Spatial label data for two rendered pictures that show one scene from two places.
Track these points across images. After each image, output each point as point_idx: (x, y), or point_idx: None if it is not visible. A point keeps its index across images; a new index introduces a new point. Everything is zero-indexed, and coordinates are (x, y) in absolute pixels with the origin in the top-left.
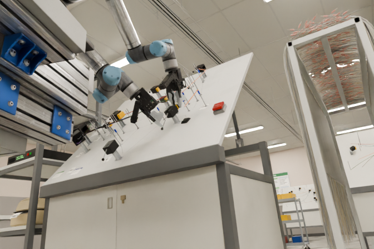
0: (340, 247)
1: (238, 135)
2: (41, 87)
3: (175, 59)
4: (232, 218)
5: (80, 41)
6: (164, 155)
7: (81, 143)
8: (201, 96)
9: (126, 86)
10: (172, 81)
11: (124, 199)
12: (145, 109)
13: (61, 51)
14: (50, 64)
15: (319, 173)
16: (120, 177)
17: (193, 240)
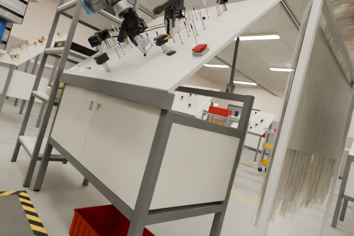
0: (261, 228)
1: (231, 81)
2: None
3: None
4: (155, 165)
5: None
6: (128, 82)
7: (98, 46)
8: (204, 31)
9: (115, 2)
10: (169, 8)
11: (98, 107)
12: (129, 31)
13: None
14: None
15: (276, 152)
16: (98, 88)
17: (124, 166)
